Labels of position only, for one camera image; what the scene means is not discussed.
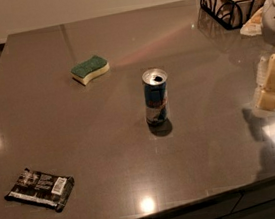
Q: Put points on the blue silver redbull can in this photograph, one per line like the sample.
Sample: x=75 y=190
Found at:
x=155 y=90

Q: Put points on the green yellow sponge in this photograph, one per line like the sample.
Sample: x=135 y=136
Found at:
x=90 y=69

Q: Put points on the black snack bar wrapper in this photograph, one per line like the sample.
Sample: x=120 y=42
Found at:
x=40 y=188

